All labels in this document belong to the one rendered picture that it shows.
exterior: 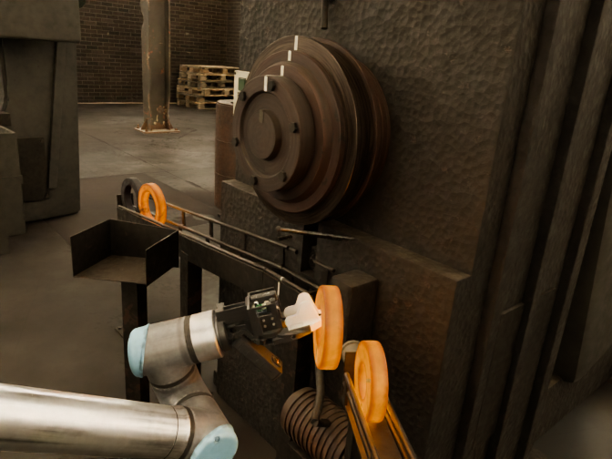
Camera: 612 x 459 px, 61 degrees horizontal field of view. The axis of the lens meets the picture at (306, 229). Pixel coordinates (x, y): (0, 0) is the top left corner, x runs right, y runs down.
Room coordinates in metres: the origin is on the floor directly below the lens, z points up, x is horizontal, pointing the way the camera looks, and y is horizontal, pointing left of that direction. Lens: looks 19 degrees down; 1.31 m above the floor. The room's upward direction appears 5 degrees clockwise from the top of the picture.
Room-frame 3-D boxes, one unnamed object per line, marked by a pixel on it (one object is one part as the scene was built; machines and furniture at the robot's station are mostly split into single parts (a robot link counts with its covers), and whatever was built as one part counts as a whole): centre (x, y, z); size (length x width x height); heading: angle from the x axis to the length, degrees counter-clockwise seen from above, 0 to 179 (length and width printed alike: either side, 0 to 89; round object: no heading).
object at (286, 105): (1.28, 0.11, 1.11); 0.28 x 0.06 x 0.28; 42
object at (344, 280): (1.18, -0.13, 0.68); 0.11 x 0.08 x 0.24; 132
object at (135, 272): (1.57, 0.58, 0.36); 0.26 x 0.20 x 0.72; 77
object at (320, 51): (1.35, 0.04, 1.11); 0.47 x 0.06 x 0.47; 42
